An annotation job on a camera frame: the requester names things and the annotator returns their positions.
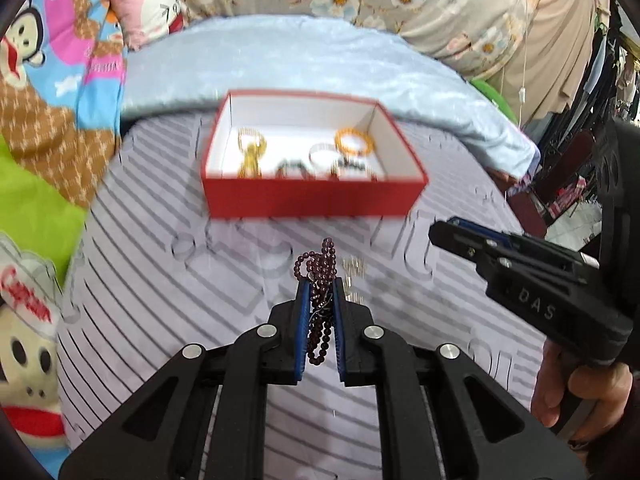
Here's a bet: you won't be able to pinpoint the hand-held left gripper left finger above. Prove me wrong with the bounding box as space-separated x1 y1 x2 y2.
59 280 311 480

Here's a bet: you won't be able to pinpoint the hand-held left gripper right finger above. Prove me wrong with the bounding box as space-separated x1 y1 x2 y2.
332 280 586 480

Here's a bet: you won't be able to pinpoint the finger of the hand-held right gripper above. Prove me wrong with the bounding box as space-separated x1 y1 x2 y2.
447 216 601 269
429 221 586 282

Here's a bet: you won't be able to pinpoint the silver charm bracelet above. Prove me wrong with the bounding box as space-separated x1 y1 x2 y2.
341 256 367 306

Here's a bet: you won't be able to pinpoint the dark purple bead necklace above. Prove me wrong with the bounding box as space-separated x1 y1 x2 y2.
292 238 347 366

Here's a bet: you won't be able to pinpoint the red cardboard box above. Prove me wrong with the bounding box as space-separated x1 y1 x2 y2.
200 89 430 220

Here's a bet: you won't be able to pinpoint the brown bead bracelet gold charms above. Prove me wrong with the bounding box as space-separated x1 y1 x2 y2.
329 159 379 181

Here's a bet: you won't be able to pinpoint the silver metal link bracelet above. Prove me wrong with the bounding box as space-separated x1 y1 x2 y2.
276 158 309 179

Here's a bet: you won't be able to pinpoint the orange bead bracelet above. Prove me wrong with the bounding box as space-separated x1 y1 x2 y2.
333 128 376 157

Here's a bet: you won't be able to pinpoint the yellow large-bead bracelet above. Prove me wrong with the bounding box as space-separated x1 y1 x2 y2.
238 152 265 179

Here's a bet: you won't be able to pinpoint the rose gold bangle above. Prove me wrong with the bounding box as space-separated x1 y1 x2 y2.
308 143 337 167

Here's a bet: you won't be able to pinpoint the gold small-bead bracelet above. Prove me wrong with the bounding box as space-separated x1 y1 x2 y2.
237 129 269 155

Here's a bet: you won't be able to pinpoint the person's right hand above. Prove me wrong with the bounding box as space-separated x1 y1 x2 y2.
532 341 634 442

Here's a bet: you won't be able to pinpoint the green plush item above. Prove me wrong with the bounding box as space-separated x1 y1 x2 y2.
470 77 521 126

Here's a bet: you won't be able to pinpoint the beige hanging cloth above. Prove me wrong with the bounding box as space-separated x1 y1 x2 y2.
500 0 613 128

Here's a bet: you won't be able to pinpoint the grey floral quilt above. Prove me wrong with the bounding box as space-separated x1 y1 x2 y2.
135 0 556 81

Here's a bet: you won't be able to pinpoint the light blue blanket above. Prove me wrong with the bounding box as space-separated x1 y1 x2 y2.
120 15 541 178

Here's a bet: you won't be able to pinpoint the cartoon monkey printed blanket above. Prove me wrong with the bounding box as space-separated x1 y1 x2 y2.
0 0 128 480

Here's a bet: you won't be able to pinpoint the pink cat pillow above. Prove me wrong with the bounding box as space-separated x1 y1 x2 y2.
106 0 188 51

